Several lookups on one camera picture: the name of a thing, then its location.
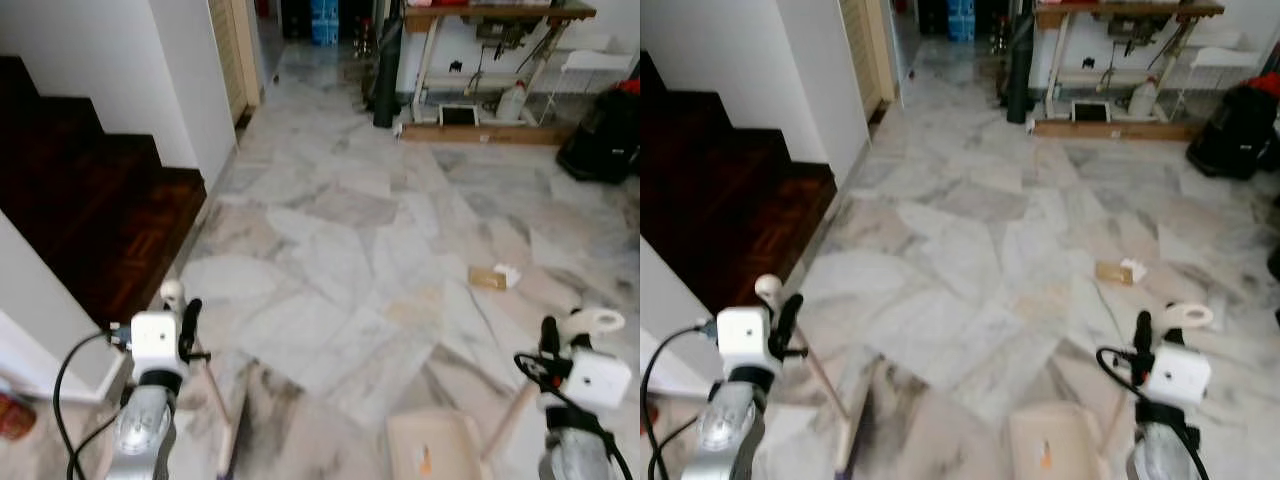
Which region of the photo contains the white plastic jug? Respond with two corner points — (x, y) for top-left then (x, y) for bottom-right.
(497, 82), (528, 123)
(1128, 78), (1159, 119)

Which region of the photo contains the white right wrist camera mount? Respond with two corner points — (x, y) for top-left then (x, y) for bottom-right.
(1143, 345), (1213, 407)
(555, 348), (633, 411)

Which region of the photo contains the black rolled tube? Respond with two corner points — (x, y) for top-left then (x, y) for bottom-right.
(372, 18), (404, 129)
(1005, 14), (1037, 125)

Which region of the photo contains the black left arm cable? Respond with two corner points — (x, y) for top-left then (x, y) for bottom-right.
(52, 328), (136, 480)
(640, 322), (721, 480)

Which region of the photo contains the dark wooden staircase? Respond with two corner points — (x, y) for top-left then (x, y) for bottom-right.
(0, 55), (207, 327)
(640, 50), (838, 313)

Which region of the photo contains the blue carton stack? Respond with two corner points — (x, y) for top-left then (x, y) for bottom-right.
(945, 0), (977, 43)
(310, 0), (341, 46)

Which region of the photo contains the white wire basket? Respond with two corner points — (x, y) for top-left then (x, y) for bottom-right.
(545, 48), (637, 126)
(1175, 45), (1264, 121)

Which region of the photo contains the long wooden plank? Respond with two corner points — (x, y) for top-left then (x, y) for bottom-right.
(1033, 118), (1201, 142)
(400, 122), (577, 147)

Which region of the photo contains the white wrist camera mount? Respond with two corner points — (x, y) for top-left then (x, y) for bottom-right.
(555, 348), (633, 411)
(1143, 345), (1213, 407)
(716, 306), (770, 381)
(130, 312), (183, 384)

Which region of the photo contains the beige long handled dustpan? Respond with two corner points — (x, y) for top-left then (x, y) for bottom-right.
(1008, 303), (1215, 480)
(385, 308), (627, 480)

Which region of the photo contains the black vacuum cleaner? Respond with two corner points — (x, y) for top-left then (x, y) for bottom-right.
(556, 85), (641, 187)
(1186, 80), (1280, 182)

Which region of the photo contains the light wooden door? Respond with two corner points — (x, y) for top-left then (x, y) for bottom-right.
(208, 0), (263, 126)
(840, 0), (897, 121)

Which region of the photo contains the wooden handled broom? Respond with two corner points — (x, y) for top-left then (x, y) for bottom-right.
(755, 275), (866, 480)
(160, 280), (251, 480)

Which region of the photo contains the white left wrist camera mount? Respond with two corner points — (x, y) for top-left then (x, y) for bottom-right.
(716, 306), (770, 381)
(130, 312), (183, 384)

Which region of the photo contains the wooden table with white legs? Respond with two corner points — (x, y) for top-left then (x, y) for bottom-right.
(1033, 0), (1226, 126)
(400, 0), (598, 131)

